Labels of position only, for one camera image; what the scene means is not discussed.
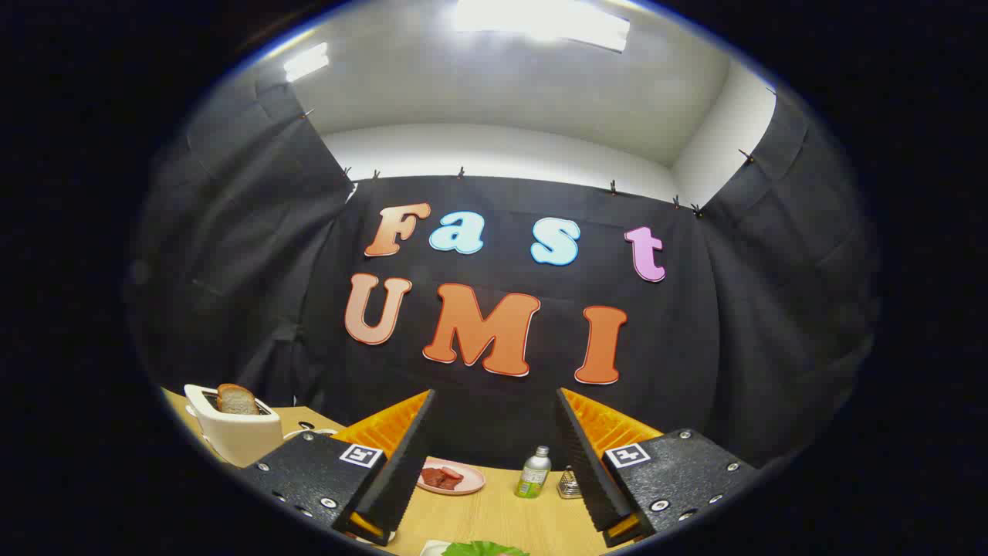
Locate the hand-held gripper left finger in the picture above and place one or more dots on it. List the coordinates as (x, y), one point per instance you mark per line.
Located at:
(401, 471)

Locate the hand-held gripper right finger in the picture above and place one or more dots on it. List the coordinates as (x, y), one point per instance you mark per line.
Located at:
(590, 471)

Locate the green lettuce leaf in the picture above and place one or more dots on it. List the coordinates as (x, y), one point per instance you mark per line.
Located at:
(482, 550)

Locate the brown crust bread slice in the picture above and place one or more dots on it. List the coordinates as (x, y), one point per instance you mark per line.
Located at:
(235, 400)

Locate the brown meat piece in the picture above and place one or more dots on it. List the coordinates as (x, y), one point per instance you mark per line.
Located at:
(434, 477)

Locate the red sausage slice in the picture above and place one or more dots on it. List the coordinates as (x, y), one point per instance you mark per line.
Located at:
(451, 472)

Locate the green label metal bottle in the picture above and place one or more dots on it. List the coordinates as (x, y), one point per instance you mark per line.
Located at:
(532, 479)

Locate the pink plate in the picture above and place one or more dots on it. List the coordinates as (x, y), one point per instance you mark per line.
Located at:
(471, 483)

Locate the black backdrop cloth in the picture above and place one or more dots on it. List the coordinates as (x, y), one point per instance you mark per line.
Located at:
(695, 347)

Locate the white toaster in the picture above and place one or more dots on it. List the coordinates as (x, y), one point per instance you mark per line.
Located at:
(231, 440)

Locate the small ceiling light panel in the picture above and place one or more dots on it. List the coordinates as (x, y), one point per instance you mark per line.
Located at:
(305, 62)

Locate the large ceiling light panel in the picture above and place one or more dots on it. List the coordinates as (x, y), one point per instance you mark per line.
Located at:
(540, 19)

